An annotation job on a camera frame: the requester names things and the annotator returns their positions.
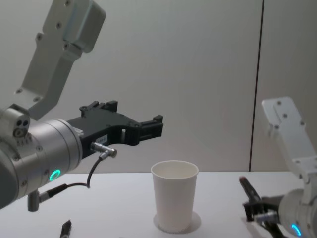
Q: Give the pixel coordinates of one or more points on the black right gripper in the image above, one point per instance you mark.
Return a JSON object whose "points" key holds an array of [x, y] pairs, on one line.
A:
{"points": [[268, 204]]}

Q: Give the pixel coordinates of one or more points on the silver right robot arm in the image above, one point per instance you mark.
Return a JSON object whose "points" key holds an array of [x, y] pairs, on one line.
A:
{"points": [[301, 205]]}

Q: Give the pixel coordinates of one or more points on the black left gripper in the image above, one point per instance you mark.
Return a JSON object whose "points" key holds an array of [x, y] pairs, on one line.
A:
{"points": [[104, 126]]}

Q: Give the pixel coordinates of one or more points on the white paper cup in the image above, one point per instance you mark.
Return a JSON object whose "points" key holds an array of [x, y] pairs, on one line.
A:
{"points": [[174, 196]]}

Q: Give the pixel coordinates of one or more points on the white table cloth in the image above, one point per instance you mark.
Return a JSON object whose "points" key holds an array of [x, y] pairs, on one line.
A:
{"points": [[119, 213]]}

